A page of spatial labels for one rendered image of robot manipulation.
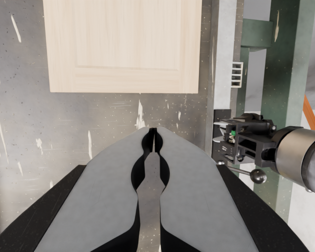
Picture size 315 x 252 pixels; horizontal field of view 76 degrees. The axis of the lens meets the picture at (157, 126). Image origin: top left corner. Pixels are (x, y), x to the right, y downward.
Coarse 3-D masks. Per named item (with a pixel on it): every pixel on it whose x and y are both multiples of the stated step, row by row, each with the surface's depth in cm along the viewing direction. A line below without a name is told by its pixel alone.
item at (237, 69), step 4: (232, 64) 58; (236, 64) 58; (240, 64) 57; (232, 68) 56; (236, 68) 56; (240, 68) 57; (232, 72) 59; (236, 72) 59; (240, 72) 57; (232, 76) 59; (236, 76) 59; (240, 76) 57; (232, 80) 57; (236, 80) 57; (240, 80) 57; (232, 84) 60; (236, 84) 59; (240, 84) 58
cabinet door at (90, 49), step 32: (64, 0) 45; (96, 0) 46; (128, 0) 48; (160, 0) 50; (192, 0) 51; (64, 32) 46; (96, 32) 47; (128, 32) 49; (160, 32) 51; (192, 32) 53; (64, 64) 47; (96, 64) 49; (128, 64) 50; (160, 64) 52; (192, 64) 54
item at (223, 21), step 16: (224, 0) 51; (224, 16) 52; (224, 32) 53; (224, 48) 53; (224, 64) 54; (208, 80) 58; (224, 80) 55; (208, 96) 58; (224, 96) 56; (208, 112) 58; (208, 128) 59; (208, 144) 59
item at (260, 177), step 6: (222, 162) 57; (234, 168) 54; (258, 168) 51; (246, 174) 52; (252, 174) 50; (258, 174) 49; (264, 174) 49; (252, 180) 50; (258, 180) 49; (264, 180) 49
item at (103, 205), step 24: (120, 144) 10; (144, 144) 11; (96, 168) 9; (120, 168) 9; (144, 168) 10; (72, 192) 7; (96, 192) 7; (120, 192) 7; (72, 216) 7; (96, 216) 7; (120, 216) 7; (48, 240) 6; (72, 240) 6; (96, 240) 6; (120, 240) 6
